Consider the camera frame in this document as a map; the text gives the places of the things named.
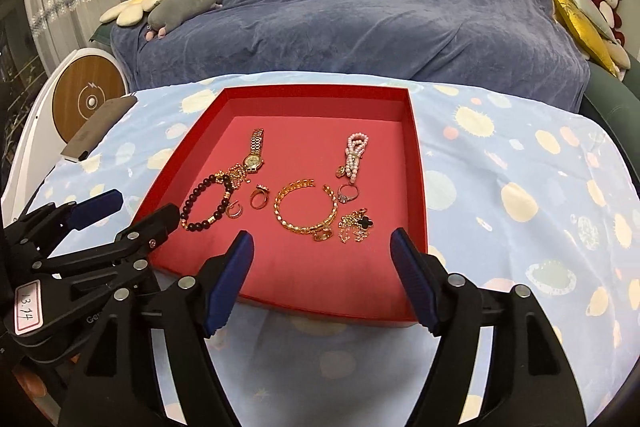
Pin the silver hoop earring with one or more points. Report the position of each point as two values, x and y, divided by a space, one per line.
235 210

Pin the beige plush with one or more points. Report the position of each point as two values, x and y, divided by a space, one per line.
619 56

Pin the green sofa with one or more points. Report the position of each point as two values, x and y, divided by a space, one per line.
615 107

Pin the red jewelry box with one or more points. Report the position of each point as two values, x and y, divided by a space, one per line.
310 257

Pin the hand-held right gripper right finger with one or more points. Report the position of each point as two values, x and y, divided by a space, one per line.
414 282

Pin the grey phone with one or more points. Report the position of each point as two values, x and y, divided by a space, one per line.
100 127

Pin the gold hoop earring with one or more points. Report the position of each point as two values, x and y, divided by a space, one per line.
324 237

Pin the blue dotted tablecloth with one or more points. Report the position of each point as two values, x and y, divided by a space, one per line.
500 227

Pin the flower shaped cushion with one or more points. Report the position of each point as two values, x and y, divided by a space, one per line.
132 7

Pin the gold wristwatch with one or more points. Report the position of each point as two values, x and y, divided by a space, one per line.
254 152

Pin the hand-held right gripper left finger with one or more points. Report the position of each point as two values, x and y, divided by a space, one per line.
227 289

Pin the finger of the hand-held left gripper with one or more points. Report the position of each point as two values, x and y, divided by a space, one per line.
97 204
155 224

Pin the grey plush toy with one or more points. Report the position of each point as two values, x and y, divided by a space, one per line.
182 4

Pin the round wooden charger disc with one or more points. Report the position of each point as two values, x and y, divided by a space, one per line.
85 99

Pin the yellow cushion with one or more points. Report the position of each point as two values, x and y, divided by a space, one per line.
582 24

